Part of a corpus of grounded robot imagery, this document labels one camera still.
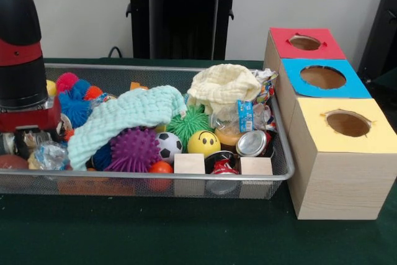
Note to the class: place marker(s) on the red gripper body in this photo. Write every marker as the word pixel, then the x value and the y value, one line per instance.
pixel 31 117

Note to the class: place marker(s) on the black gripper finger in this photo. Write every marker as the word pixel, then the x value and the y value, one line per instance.
pixel 21 144
pixel 53 135

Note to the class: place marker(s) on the yellow plush duck toy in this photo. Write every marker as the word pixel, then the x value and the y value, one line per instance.
pixel 32 162

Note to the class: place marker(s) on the mint green cloth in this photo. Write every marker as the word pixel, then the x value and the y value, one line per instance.
pixel 124 113

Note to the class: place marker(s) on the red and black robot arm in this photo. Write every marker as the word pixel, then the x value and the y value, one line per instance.
pixel 21 75

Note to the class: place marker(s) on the metal mesh bin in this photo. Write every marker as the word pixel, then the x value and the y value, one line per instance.
pixel 93 189

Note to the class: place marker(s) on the blue puffer ball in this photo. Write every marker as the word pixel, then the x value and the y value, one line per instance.
pixel 73 103

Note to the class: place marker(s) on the purple spiky ball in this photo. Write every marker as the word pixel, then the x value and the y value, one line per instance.
pixel 133 150

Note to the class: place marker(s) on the small soccer ball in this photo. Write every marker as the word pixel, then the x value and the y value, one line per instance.
pixel 167 147

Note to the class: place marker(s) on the green spiky ball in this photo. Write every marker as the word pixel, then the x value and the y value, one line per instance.
pixel 189 125

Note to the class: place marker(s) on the plain wooden cube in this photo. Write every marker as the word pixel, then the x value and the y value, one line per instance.
pixel 189 164
pixel 256 166

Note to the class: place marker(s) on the yellow smiley ball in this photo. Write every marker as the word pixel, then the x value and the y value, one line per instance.
pixel 203 145

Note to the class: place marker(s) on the dark green table cloth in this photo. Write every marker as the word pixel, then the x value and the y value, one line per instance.
pixel 186 234

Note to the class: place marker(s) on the cream yellow cloth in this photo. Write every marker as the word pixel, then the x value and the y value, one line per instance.
pixel 220 86

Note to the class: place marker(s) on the green cloth side table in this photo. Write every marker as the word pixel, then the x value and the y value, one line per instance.
pixel 387 83

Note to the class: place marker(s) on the black upright panel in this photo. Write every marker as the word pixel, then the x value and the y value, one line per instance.
pixel 381 29

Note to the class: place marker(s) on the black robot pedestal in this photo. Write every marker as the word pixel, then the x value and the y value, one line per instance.
pixel 186 29

